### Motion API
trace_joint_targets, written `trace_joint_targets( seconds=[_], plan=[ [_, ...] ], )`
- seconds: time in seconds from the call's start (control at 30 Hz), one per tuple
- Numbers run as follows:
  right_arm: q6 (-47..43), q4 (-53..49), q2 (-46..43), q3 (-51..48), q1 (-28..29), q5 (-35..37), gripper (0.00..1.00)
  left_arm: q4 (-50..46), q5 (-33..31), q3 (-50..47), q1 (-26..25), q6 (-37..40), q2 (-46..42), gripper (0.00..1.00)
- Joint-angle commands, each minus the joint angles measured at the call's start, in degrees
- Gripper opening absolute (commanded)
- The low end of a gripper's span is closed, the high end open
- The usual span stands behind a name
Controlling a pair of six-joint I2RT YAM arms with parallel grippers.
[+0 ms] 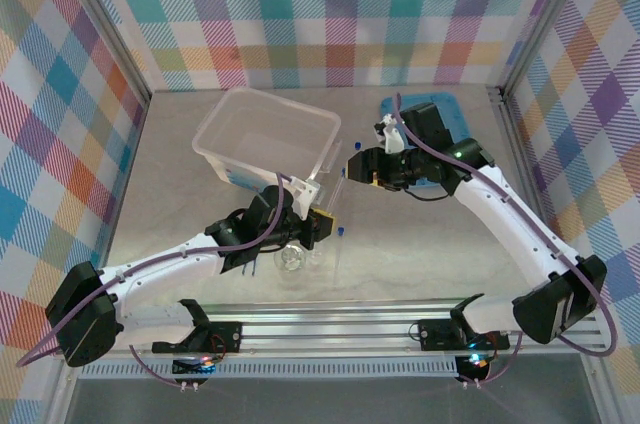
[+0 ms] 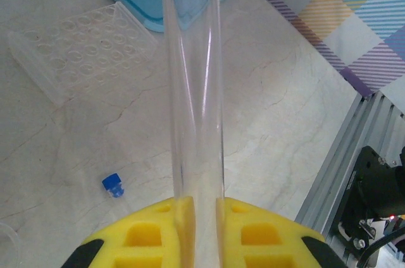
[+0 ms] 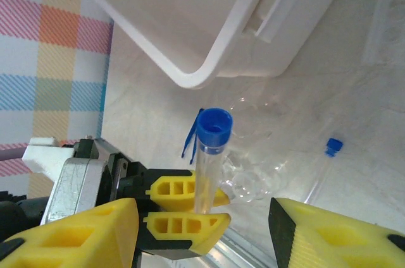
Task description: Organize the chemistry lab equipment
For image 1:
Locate blue plastic box lid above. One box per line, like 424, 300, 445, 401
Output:
380, 92, 474, 190

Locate translucent plastic storage box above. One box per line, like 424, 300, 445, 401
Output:
191, 87, 346, 206

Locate controller circuit board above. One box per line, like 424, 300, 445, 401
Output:
171, 353, 220, 376
455, 351, 495, 381

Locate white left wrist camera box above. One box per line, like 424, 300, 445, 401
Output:
288, 174, 322, 221

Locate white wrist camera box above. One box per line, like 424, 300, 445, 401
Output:
288, 174, 322, 221
373, 112, 404, 155

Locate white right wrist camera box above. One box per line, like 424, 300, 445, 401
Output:
373, 112, 404, 155

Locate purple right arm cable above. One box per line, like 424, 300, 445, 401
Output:
394, 92, 619, 390

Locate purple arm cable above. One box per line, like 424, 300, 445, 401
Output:
17, 173, 311, 390
394, 92, 619, 390

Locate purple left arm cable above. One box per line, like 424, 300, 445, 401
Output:
17, 173, 311, 390

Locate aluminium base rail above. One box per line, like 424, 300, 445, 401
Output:
52, 297, 606, 363

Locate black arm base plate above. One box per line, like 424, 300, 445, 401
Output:
417, 317, 511, 351
202, 319, 245, 355

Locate slotted grey cable duct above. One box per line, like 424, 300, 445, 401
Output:
78, 360, 460, 381

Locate aluminium frame post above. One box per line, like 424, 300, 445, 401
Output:
52, 0, 152, 106
498, 0, 597, 100

